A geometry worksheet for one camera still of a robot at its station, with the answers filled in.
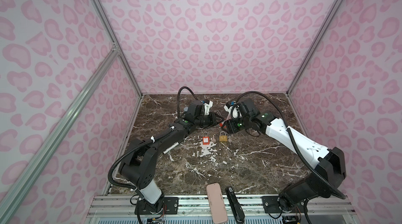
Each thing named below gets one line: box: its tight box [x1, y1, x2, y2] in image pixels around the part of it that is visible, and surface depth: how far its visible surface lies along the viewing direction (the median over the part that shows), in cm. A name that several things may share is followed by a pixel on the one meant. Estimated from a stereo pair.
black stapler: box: [225, 186, 246, 224], surface depth 73 cm
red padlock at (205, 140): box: [202, 136, 210, 145], surface depth 95 cm
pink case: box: [206, 182, 229, 224], surface depth 74 cm
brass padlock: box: [218, 130, 228, 142], surface depth 97 cm
